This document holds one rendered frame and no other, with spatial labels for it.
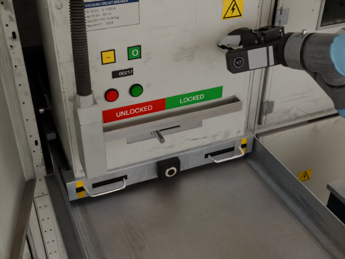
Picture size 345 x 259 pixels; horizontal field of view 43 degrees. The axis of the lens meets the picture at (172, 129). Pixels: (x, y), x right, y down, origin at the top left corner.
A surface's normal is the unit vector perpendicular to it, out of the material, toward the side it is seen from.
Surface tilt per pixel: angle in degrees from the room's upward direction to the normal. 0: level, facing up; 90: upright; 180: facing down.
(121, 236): 0
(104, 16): 90
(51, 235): 90
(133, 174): 90
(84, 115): 61
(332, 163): 90
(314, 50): 68
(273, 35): 75
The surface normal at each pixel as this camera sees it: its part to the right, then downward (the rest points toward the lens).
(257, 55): 0.14, 0.32
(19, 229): 0.01, -0.83
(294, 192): -0.92, 0.22
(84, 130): 0.40, 0.52
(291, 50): -0.79, 0.04
